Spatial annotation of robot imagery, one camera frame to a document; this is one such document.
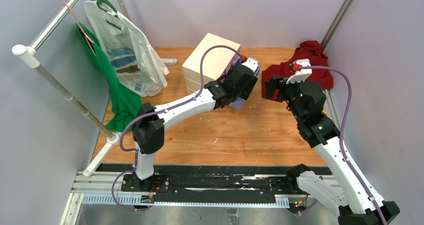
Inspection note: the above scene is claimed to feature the white plastic bag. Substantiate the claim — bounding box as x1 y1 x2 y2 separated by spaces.
82 0 170 97

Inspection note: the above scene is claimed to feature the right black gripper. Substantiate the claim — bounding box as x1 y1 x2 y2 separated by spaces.
265 74 307 122

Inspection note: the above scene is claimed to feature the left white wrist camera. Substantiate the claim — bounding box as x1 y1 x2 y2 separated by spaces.
241 57 260 76

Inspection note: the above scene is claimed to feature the pink clothes hanger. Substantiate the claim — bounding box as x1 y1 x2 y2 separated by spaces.
63 2 96 55

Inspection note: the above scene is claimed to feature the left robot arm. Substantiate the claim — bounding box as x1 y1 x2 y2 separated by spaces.
131 59 259 192

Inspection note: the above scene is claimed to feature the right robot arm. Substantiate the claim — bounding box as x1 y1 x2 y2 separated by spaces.
264 76 400 225

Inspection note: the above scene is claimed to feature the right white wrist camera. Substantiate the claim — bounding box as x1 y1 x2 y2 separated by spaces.
286 58 312 84

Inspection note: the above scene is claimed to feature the green clothes hanger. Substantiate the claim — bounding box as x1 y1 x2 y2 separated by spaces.
95 0 122 31

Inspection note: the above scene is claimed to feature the red cloth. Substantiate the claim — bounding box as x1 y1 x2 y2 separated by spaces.
261 40 334 99

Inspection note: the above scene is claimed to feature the blue purple drawer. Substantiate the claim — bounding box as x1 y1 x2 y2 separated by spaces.
229 59 261 110

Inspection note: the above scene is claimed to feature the white mini drawer cabinet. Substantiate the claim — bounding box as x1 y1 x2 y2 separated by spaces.
182 33 241 95

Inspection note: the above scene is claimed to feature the metal clothes rack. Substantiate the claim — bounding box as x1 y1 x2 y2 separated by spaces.
11 0 178 177

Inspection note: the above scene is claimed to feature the aluminium frame rail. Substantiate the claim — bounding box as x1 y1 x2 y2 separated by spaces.
323 89 345 132

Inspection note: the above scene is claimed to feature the green cloth bag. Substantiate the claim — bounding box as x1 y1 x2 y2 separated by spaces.
75 24 142 132

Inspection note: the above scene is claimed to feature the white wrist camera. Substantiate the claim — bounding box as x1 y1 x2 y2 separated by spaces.
286 58 312 84
241 57 260 76

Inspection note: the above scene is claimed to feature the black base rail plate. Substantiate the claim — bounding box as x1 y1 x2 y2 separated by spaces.
112 164 332 205

